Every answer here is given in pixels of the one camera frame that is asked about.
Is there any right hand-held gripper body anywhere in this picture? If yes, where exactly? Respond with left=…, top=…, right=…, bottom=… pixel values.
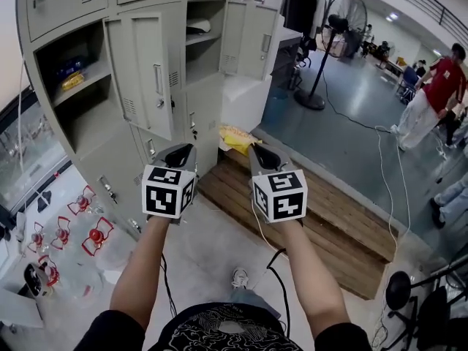
left=250, top=169, right=307, bottom=227

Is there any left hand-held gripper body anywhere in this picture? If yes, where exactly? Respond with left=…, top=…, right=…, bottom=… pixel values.
left=141, top=164, right=199, bottom=227

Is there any yellow snack packet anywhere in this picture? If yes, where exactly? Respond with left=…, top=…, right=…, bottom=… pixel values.
left=60, top=70, right=86, bottom=93
left=218, top=124, right=263, bottom=156

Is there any grey metal locker cabinet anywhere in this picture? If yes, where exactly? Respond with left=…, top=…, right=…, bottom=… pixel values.
left=16, top=0, right=281, bottom=239

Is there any blue snack packet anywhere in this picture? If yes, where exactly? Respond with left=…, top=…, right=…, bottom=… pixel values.
left=54, top=57, right=84, bottom=78

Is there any white and black cap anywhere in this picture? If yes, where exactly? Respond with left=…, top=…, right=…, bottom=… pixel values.
left=186, top=18, right=213, bottom=35

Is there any person's right forearm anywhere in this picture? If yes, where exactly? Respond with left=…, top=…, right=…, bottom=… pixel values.
left=279, top=222, right=350, bottom=334

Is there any person's left forearm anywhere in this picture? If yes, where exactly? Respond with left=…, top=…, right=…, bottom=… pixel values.
left=108, top=216, right=171, bottom=331

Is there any wooden pallet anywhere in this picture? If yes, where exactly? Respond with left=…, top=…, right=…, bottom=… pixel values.
left=197, top=128, right=399, bottom=301

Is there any white foam box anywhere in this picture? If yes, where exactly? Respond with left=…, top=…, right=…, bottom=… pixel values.
left=222, top=75, right=273, bottom=133

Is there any person's white shoe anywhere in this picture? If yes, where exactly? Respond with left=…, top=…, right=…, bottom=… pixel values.
left=230, top=267, right=250, bottom=290

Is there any person's blue jeans leg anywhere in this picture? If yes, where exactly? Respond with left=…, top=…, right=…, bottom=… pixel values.
left=228, top=287, right=282, bottom=321

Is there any dark cloth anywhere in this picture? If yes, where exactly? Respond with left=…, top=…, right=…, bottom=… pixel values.
left=36, top=191, right=53, bottom=214

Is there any black round stool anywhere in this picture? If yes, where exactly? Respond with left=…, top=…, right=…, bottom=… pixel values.
left=383, top=271, right=421, bottom=343

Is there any grey folded umbrella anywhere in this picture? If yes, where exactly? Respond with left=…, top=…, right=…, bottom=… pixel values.
left=14, top=212, right=29, bottom=243

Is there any person's black printed shirt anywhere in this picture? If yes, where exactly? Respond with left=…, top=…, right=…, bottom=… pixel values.
left=82, top=301, right=374, bottom=351

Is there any black standing fan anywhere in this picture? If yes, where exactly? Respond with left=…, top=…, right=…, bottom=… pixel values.
left=293, top=0, right=369, bottom=111

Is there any beige waste bin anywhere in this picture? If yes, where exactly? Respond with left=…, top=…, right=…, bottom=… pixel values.
left=22, top=262, right=50, bottom=299

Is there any black hanging garment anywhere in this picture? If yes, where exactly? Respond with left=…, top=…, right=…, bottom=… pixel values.
left=283, top=0, right=328, bottom=39

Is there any black metal chair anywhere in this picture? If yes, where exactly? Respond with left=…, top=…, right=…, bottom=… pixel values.
left=416, top=257, right=468, bottom=351

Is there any black cable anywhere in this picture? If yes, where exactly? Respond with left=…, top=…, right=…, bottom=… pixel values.
left=159, top=252, right=180, bottom=320
left=265, top=246, right=292, bottom=338

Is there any clear water jug red handle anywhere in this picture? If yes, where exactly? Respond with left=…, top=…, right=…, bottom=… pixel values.
left=49, top=216, right=72, bottom=252
left=36, top=254, right=103, bottom=299
left=67, top=185, right=98, bottom=217
left=27, top=222, right=47, bottom=255
left=80, top=216, right=121, bottom=270

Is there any long white cable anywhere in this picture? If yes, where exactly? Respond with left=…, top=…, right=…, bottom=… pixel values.
left=374, top=124, right=412, bottom=250

